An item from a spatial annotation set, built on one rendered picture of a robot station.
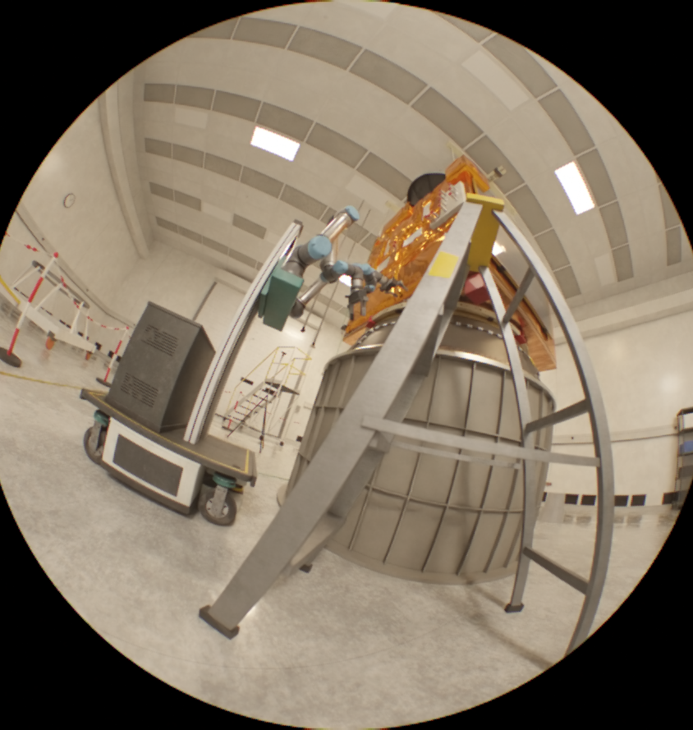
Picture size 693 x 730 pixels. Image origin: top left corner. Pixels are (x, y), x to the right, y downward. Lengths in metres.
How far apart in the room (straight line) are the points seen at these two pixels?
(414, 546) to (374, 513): 0.27
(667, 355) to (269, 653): 7.40
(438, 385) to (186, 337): 1.24
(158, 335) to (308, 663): 1.27
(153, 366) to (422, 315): 1.06
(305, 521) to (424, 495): 0.83
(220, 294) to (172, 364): 8.76
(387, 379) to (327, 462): 0.19
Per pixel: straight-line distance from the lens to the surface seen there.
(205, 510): 1.18
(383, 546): 1.28
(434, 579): 1.28
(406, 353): 0.46
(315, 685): 0.68
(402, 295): 2.09
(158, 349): 1.17
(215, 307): 9.60
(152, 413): 1.15
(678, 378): 7.09
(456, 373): 1.29
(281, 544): 0.48
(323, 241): 1.23
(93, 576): 0.78
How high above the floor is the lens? 0.57
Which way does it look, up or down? 18 degrees up
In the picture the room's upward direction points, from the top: 18 degrees clockwise
